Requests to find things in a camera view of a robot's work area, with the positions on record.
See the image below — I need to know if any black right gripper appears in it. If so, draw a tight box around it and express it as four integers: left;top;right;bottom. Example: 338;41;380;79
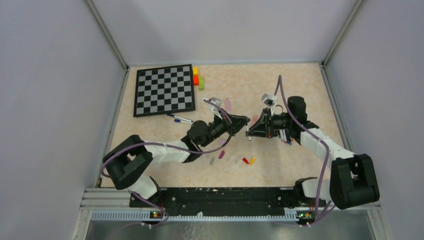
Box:
246;108;293;139

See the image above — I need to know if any pink highlighter marker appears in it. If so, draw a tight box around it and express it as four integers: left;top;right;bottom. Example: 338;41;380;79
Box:
251;114;259;125

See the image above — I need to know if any magenta pen cap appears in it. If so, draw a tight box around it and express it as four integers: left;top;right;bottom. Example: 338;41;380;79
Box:
218;150;225;159

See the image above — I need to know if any yellow pen cap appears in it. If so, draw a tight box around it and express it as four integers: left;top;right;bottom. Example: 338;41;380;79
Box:
248;157;256;165

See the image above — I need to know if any red black pen cap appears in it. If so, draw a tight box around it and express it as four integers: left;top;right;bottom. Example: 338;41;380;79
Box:
242;157;250;165

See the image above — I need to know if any black white pen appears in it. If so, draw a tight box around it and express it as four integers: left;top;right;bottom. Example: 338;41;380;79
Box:
245;124;252;142

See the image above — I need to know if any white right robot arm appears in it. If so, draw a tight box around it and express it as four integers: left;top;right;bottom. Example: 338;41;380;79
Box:
246;93;380;210

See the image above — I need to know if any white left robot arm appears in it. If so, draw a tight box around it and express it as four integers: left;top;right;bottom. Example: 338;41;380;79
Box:
101;114;251;207

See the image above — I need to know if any blue capped whiteboard pen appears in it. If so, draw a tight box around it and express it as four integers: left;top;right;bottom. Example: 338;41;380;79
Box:
166;113;194;123

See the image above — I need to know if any green toy block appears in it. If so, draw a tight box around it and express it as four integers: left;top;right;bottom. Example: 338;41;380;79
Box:
198;77;205;91

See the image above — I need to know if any orange toy block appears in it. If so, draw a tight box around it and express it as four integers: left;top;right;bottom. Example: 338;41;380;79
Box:
193;74;199;86

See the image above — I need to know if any black and grey chessboard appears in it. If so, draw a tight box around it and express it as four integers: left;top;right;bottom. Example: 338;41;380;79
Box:
133;64;196;118

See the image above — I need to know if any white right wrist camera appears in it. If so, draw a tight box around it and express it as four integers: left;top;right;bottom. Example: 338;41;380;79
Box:
261;93;277;110

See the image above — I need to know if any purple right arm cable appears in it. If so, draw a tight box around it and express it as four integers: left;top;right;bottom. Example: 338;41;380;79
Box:
274;74;331;228

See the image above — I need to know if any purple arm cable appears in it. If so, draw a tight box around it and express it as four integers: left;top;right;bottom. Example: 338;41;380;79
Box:
99;98;234;229
274;74;331;228

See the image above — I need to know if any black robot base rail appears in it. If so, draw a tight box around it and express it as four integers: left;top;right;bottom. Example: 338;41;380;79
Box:
149;187;315;217

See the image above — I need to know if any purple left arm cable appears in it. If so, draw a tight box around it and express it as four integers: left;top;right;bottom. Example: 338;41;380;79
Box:
99;98;234;229

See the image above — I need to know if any grey slotted cable duct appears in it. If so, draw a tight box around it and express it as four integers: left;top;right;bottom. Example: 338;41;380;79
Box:
90;209;299;222

